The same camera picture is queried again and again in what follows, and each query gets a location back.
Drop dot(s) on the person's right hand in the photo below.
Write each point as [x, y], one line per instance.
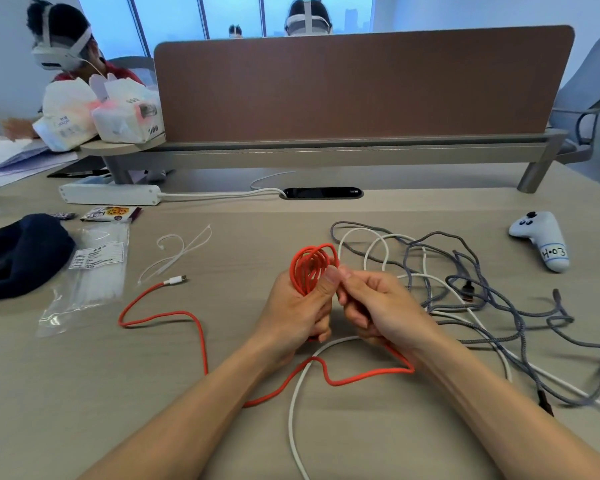
[390, 309]

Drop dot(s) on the person's left hand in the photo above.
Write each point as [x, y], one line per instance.
[290, 319]

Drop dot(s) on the person's right forearm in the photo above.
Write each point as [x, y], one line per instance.
[505, 419]

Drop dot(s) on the person's left forearm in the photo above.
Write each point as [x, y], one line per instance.
[180, 424]

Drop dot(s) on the grey metal desk shelf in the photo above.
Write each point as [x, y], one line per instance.
[330, 155]

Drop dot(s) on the white labelled hand controller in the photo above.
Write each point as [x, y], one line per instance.
[545, 239]

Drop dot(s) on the small white rounded object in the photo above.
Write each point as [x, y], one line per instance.
[155, 176]

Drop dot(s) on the white printed snack packet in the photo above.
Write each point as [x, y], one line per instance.
[110, 213]

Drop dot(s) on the white power strip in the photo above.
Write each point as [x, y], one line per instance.
[110, 194]

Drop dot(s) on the brown desk divider panel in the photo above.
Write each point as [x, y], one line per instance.
[360, 84]

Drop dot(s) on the round beige shelf board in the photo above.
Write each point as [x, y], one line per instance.
[115, 147]

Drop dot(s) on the small purple candy wrapper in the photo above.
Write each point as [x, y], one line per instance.
[64, 215]

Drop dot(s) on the black flat tablet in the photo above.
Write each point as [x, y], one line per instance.
[80, 173]

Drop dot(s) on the white tissue pack pink label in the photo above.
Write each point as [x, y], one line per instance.
[125, 119]

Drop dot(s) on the navy baseball cap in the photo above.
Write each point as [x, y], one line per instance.
[20, 259]

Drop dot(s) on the white head-mounted headset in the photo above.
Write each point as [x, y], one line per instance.
[305, 25]
[55, 57]

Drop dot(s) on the grey office chair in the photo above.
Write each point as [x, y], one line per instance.
[595, 69]
[135, 64]

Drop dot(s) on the white paper sheets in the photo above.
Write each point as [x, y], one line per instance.
[10, 159]

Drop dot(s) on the large glass window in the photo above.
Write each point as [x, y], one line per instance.
[170, 14]

